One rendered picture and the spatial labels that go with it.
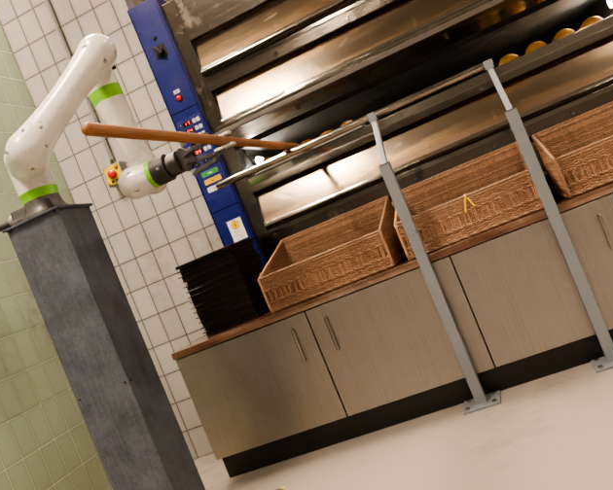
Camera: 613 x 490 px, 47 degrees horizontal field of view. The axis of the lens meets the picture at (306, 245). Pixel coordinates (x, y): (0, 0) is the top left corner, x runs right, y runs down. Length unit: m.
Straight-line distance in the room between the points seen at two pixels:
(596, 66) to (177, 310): 2.20
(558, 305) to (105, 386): 1.59
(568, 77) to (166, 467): 2.20
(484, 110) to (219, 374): 1.59
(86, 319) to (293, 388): 0.93
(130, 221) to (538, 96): 1.99
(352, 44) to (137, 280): 1.55
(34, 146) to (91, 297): 0.50
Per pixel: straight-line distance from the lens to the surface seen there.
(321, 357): 2.83
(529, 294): 2.70
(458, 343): 2.68
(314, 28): 3.36
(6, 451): 2.90
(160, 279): 3.61
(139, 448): 2.41
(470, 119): 3.21
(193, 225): 3.50
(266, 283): 2.89
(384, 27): 3.30
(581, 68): 3.26
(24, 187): 2.49
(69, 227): 2.40
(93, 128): 1.62
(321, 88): 3.17
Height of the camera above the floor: 0.78
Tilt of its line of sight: level
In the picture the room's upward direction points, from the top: 22 degrees counter-clockwise
